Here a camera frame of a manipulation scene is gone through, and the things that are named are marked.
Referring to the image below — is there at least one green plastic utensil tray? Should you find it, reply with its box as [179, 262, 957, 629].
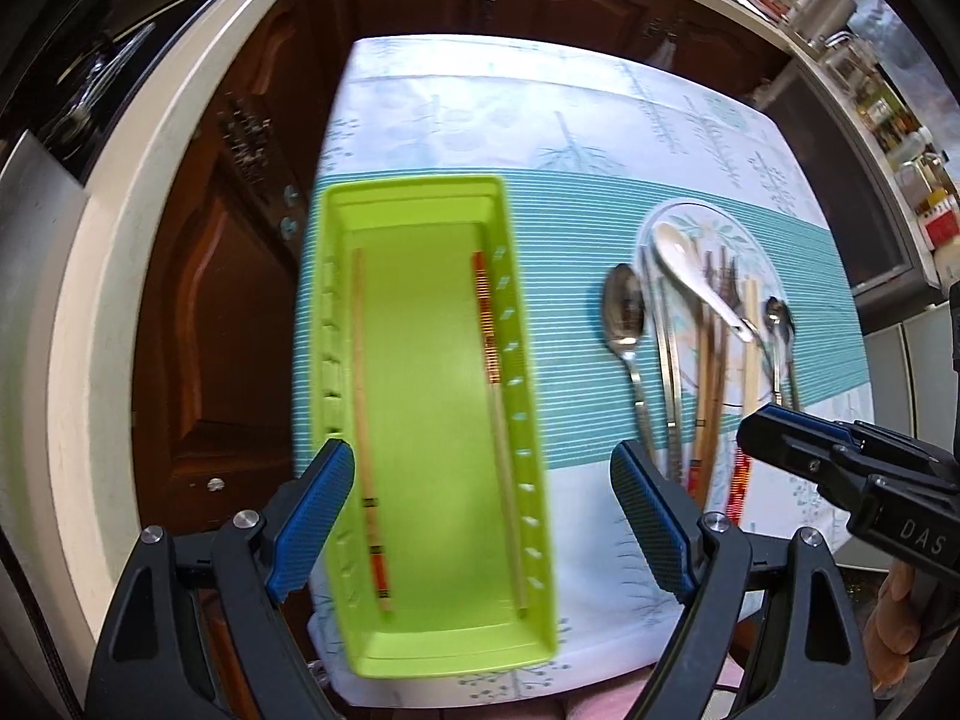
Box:
[296, 175, 560, 680]

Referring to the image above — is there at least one row of kitchen jars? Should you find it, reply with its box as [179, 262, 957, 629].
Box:
[754, 0, 960, 252]

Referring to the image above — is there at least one black gas stove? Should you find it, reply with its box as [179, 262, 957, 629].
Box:
[0, 0, 242, 182]

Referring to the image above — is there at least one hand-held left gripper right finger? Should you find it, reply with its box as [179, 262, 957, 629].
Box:
[609, 440, 878, 720]

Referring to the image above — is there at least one person's right hand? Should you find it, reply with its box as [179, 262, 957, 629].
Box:
[861, 564, 938, 692]

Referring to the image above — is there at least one white ceramic spoon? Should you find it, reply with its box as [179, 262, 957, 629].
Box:
[654, 222, 757, 342]

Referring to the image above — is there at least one cream kitchen countertop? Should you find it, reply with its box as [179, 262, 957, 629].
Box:
[0, 0, 901, 661]

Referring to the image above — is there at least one small metal spoon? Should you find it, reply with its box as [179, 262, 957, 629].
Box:
[761, 297, 788, 406]

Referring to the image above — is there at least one white teal printed tablecloth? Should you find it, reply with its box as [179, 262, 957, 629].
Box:
[304, 36, 882, 700]

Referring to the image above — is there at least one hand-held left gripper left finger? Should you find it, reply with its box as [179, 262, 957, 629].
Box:
[86, 436, 357, 720]

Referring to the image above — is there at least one large metal spoon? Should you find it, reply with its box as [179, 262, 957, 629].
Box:
[602, 262, 657, 462]

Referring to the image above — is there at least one brown wooden cabinet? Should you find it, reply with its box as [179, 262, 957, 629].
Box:
[131, 0, 796, 695]

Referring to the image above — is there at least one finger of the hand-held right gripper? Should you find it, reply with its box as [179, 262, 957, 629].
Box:
[757, 403, 932, 462]
[736, 411, 890, 507]

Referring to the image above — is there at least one metal chopstick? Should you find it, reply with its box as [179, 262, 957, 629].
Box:
[656, 270, 689, 488]
[641, 247, 680, 482]

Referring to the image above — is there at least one brown wooden chopstick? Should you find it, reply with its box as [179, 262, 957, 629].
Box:
[716, 253, 740, 421]
[688, 251, 717, 502]
[351, 246, 395, 614]
[705, 244, 730, 470]

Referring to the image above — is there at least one light red-striped chopstick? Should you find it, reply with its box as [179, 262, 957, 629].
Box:
[726, 279, 760, 524]
[471, 252, 527, 611]

